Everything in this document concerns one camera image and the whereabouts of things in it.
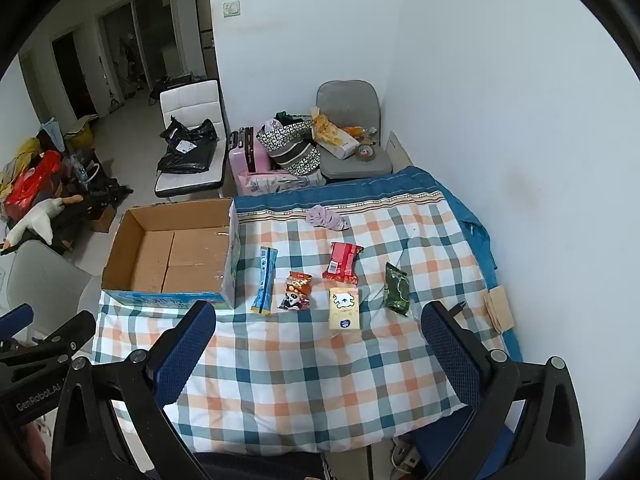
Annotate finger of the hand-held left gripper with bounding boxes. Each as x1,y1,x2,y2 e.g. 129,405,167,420
0,310,97,367
0,304,35,341

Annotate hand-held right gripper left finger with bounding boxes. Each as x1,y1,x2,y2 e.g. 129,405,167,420
50,300,217,480

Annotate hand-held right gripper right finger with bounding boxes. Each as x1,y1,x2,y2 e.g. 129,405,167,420
421,301,587,480

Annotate light grey chair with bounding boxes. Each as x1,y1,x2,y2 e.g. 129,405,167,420
0,240,96,356

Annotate brown paper piece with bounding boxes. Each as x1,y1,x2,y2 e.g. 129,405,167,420
484,286,515,333

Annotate dark green packet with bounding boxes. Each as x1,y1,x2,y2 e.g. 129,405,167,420
384,262,412,317

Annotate long blue snack packet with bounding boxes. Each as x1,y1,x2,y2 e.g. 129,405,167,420
251,245,279,316

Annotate white goose plush toy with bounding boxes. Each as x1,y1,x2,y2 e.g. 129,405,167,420
0,195,84,254

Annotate pale yellow packet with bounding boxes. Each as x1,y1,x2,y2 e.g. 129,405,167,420
328,286,362,331

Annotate white power strip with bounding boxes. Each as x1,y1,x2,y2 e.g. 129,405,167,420
392,437,421,474

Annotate plaid blanket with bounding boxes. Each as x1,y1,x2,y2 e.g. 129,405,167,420
92,199,501,456

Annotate panda print snack packet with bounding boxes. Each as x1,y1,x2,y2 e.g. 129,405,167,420
278,271,314,311

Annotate open cardboard box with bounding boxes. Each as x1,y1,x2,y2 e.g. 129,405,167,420
101,198,242,310

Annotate red snack packet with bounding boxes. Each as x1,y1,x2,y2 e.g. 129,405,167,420
322,241,365,285

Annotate red bag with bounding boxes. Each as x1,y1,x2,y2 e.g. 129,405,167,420
5,150,64,219

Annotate yellow cloth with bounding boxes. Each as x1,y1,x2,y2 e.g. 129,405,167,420
0,137,42,196

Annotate purple crumpled cloth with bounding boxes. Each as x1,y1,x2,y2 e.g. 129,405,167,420
306,205,351,232

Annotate pink floral folded bedding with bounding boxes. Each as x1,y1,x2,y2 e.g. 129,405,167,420
237,170,326,196

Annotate black plastic bag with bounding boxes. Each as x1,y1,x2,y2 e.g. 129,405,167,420
156,116,219,174

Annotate white board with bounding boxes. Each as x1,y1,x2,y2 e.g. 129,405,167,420
385,131,414,174

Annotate pink suitcase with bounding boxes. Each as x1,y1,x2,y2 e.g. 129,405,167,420
228,127,273,196

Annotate patterned tote bag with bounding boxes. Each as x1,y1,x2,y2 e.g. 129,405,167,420
256,119,323,177

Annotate cream plastic bag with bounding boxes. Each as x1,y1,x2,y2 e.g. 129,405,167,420
311,107,361,160

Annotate white leather chair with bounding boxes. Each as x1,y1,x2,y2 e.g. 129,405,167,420
154,80,226,199

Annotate grey padded chair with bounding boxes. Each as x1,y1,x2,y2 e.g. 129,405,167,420
316,80,394,183

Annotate glass sliding door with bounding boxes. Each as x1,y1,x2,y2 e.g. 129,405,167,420
97,0,176,92

